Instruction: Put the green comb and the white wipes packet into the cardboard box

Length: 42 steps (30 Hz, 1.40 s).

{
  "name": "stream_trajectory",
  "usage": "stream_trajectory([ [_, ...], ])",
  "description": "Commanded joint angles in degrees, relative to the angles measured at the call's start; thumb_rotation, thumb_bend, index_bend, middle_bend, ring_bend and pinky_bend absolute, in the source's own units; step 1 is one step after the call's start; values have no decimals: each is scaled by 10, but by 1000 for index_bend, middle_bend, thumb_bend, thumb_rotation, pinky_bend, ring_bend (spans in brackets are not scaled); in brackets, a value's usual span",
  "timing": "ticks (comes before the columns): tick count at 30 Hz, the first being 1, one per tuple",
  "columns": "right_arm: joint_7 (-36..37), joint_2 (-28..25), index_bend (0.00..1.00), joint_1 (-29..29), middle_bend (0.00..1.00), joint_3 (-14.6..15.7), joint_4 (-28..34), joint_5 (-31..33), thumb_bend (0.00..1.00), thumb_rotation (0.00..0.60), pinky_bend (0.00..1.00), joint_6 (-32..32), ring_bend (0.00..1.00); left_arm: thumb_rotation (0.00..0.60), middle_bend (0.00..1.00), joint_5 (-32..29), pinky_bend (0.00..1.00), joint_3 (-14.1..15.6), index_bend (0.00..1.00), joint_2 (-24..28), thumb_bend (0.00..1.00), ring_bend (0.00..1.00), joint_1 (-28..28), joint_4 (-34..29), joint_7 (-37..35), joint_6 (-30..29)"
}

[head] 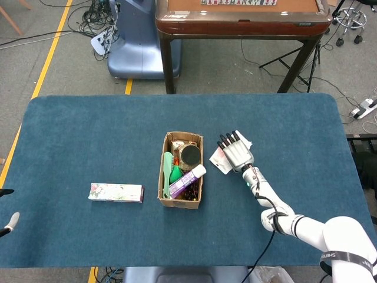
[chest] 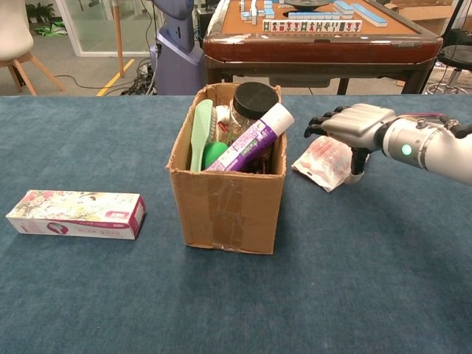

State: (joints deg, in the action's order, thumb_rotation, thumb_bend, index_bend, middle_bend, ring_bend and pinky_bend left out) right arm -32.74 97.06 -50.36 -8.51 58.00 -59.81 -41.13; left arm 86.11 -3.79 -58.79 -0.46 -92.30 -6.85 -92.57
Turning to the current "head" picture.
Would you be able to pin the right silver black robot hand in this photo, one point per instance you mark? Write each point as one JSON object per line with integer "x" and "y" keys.
{"x": 238, "y": 156}

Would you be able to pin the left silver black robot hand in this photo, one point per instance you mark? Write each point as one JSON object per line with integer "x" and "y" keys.
{"x": 13, "y": 219}

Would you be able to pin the white plastic packet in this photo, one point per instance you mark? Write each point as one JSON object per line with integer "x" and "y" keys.
{"x": 219, "y": 160}

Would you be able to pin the mint green plastic brush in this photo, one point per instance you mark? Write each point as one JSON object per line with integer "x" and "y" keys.
{"x": 168, "y": 165}

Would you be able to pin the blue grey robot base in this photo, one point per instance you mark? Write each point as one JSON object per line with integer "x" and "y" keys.
{"x": 138, "y": 53}

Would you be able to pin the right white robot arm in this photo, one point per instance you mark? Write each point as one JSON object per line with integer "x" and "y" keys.
{"x": 309, "y": 230}

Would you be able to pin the open brown cardboard box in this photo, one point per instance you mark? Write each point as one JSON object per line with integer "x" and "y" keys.
{"x": 179, "y": 203}

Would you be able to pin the clear plastic bag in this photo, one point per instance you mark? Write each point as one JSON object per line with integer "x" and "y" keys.
{"x": 268, "y": 275}

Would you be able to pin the glass jar black lid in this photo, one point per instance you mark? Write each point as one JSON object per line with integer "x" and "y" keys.
{"x": 190, "y": 155}

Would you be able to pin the dark red snack pack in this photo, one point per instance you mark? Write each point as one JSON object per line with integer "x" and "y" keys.
{"x": 194, "y": 193}

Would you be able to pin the purple white tube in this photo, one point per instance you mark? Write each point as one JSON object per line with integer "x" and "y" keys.
{"x": 184, "y": 182}

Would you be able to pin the red white snack packet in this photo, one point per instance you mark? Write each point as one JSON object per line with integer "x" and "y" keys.
{"x": 176, "y": 147}

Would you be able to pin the green ball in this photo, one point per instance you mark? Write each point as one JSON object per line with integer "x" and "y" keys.
{"x": 177, "y": 174}

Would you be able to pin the black tripod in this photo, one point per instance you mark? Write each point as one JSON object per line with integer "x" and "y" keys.
{"x": 290, "y": 68}

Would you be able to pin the floral printed rectangular carton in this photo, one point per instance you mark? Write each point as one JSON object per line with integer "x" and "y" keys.
{"x": 115, "y": 192}

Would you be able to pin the blue felt table cloth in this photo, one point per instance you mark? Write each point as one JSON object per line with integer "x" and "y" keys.
{"x": 88, "y": 141}

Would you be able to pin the black equipment case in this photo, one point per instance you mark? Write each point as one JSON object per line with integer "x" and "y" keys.
{"x": 363, "y": 159}

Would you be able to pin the brown mahjong table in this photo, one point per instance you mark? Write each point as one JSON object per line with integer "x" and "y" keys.
{"x": 235, "y": 26}

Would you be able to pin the grey blue robot chassis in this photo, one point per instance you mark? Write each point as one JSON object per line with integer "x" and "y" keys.
{"x": 182, "y": 275}

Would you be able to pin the white power strip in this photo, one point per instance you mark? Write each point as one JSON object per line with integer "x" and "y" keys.
{"x": 98, "y": 44}
{"x": 363, "y": 108}

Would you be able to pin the black chrome rolling stool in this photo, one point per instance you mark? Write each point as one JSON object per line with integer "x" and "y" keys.
{"x": 352, "y": 11}

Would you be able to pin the white chair wooden legs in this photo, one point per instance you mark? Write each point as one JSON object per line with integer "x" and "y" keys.
{"x": 11, "y": 20}

